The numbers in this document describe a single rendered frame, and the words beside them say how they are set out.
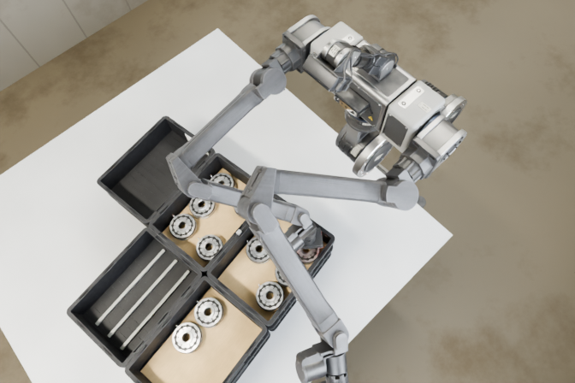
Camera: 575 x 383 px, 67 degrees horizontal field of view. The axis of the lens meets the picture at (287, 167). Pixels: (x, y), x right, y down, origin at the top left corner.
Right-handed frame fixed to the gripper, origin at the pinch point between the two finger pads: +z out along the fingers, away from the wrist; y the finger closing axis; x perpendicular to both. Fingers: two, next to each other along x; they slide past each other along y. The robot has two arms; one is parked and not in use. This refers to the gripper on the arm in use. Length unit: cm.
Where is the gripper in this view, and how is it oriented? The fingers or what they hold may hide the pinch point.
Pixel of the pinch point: (307, 244)
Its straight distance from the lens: 166.2
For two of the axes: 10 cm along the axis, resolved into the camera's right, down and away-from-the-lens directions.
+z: 0.4, 4.5, 8.9
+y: 9.9, -1.0, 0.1
